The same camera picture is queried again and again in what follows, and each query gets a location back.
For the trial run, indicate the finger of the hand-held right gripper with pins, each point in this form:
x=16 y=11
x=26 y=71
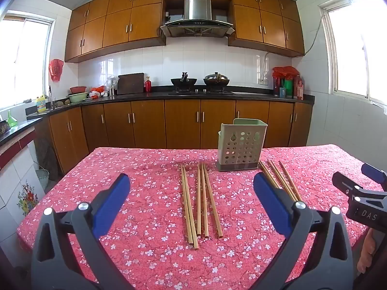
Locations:
x=375 y=172
x=344 y=184

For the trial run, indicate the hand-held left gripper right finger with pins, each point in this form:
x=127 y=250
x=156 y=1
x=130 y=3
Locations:
x=270 y=201

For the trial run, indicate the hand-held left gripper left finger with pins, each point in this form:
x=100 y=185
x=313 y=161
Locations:
x=113 y=199

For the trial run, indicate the green perforated chopstick holder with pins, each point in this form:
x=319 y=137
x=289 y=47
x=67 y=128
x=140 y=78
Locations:
x=242 y=148

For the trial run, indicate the person's right hand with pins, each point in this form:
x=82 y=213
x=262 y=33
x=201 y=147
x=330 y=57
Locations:
x=366 y=247

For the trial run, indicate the red floral tablecloth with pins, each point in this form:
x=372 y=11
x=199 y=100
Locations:
x=151 y=202

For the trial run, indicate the white waste basket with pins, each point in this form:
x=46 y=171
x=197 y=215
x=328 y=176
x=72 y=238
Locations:
x=42 y=179

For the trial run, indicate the wooden base cabinets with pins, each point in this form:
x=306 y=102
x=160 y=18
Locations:
x=151 y=123

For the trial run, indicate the red sauce bottle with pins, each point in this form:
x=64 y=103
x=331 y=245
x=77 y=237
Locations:
x=299 y=89

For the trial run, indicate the green basin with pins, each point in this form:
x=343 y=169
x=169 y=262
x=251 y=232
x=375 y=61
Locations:
x=77 y=97

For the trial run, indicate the red and white bag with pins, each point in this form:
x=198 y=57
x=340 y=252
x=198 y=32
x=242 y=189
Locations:
x=96 y=92

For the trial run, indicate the small blue box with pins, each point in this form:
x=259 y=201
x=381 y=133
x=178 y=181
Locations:
x=282 y=92

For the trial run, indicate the black kitchen countertop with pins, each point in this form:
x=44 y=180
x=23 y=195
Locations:
x=151 y=95

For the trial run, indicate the green bottle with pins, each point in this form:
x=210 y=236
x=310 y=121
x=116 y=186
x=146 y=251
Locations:
x=289 y=88

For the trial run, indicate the dark red bottle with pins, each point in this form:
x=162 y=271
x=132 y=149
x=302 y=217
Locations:
x=277 y=86

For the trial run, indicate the red basin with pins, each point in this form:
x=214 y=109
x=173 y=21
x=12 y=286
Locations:
x=78 y=89

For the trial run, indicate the dark wooden cutting board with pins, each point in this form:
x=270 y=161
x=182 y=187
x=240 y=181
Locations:
x=130 y=84

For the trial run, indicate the dark side counter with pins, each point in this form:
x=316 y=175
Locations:
x=18 y=128

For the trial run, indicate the yellow detergent bottle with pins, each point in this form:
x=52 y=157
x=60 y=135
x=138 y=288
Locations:
x=41 y=105

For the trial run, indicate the red glass bottle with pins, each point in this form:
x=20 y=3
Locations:
x=148 y=85

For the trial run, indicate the metal faucet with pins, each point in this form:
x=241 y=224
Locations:
x=51 y=96

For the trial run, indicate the crumpled red plastic bag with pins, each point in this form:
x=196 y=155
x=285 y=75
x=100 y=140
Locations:
x=285 y=72

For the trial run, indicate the green funnel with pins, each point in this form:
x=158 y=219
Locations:
x=12 y=122

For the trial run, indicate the gas stove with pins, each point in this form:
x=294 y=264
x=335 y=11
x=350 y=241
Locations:
x=199 y=91

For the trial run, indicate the black wok with lid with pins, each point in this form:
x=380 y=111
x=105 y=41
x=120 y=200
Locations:
x=216 y=80

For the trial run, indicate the hanging red plastic bag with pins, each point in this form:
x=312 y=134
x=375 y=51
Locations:
x=56 y=69

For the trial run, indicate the steel range hood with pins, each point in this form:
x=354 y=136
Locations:
x=198 y=21

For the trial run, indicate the white wall socket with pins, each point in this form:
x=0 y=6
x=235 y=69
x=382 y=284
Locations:
x=264 y=82

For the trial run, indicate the window with white frame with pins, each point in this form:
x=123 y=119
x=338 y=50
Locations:
x=359 y=51
x=21 y=60

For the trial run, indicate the wooden wall cabinets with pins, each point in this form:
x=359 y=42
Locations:
x=121 y=24

